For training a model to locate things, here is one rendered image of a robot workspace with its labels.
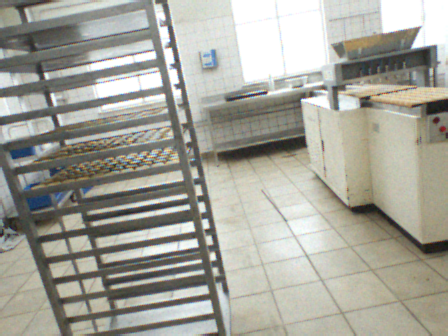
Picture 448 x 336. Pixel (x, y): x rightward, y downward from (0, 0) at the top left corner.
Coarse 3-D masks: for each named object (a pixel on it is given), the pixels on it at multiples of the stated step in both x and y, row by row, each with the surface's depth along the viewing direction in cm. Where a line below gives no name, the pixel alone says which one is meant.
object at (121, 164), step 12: (120, 156) 163; (132, 156) 158; (144, 156) 154; (156, 156) 149; (168, 156) 143; (72, 168) 161; (84, 168) 151; (96, 168) 146; (108, 168) 142; (120, 168) 137; (132, 168) 135; (144, 168) 130; (48, 180) 140; (60, 180) 137; (72, 180) 132
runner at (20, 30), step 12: (84, 12) 113; (96, 12) 113; (108, 12) 113; (120, 12) 113; (132, 12) 113; (24, 24) 113; (36, 24) 113; (48, 24) 113; (60, 24) 113; (72, 24) 114; (0, 36) 114; (12, 36) 115
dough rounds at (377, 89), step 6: (348, 90) 305; (354, 90) 303; (360, 90) 292; (366, 90) 280; (372, 90) 272; (378, 90) 270; (384, 90) 259; (390, 90) 253; (396, 90) 254; (354, 96) 271; (360, 96) 259
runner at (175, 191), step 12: (156, 192) 128; (168, 192) 128; (180, 192) 128; (84, 204) 129; (96, 204) 129; (108, 204) 129; (120, 204) 129; (36, 216) 130; (48, 216) 130; (60, 216) 130
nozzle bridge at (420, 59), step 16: (416, 48) 245; (432, 48) 245; (336, 64) 248; (352, 64) 256; (368, 64) 256; (384, 64) 256; (400, 64) 256; (416, 64) 256; (432, 64) 248; (336, 80) 250; (352, 80) 254; (416, 80) 272; (336, 96) 263
